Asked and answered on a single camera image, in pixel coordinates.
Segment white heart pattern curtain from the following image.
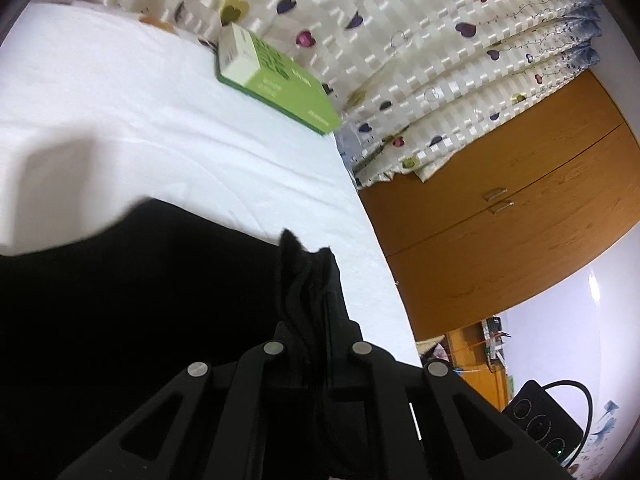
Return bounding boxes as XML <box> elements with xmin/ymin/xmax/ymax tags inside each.
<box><xmin>80</xmin><ymin>0</ymin><xmax>601</xmax><ymax>188</ymax></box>

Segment black pants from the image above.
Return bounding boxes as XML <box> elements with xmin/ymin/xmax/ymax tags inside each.
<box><xmin>1</xmin><ymin>200</ymin><xmax>343</xmax><ymax>479</ymax></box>

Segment black right side cable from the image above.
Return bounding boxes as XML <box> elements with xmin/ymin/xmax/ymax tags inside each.
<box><xmin>541</xmin><ymin>379</ymin><xmax>596</xmax><ymax>468</ymax></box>

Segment green and white box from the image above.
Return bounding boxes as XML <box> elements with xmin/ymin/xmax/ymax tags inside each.
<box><xmin>216</xmin><ymin>24</ymin><xmax>341</xmax><ymax>134</ymax></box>

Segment black device with rings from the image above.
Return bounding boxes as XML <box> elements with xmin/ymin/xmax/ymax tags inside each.
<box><xmin>502</xmin><ymin>379</ymin><xmax>584</xmax><ymax>463</ymax></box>

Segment blue cloth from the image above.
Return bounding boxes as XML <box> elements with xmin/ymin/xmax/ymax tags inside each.
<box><xmin>333</xmin><ymin>125</ymin><xmax>362</xmax><ymax>172</ymax></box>

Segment white towel table cover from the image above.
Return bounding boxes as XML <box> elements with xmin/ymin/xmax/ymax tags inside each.
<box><xmin>1</xmin><ymin>3</ymin><xmax>419</xmax><ymax>364</ymax></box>

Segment orange wooden wardrobe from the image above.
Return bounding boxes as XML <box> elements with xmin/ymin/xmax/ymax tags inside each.
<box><xmin>361</xmin><ymin>73</ymin><xmax>639</xmax><ymax>410</ymax></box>

